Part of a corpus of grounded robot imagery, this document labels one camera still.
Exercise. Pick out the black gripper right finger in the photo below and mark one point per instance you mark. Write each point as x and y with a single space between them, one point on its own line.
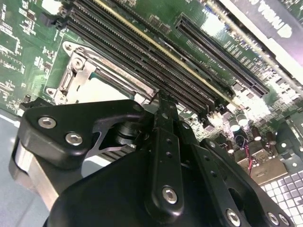
210 165

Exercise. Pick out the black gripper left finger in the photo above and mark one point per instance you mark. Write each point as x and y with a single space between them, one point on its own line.
106 111

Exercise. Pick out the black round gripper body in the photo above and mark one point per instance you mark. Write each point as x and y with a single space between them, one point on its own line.
106 189

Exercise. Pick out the silver topped CPU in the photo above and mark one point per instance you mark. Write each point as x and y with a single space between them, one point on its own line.
104 91

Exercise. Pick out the metal socket cover frame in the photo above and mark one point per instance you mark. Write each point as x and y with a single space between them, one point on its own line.
84 73

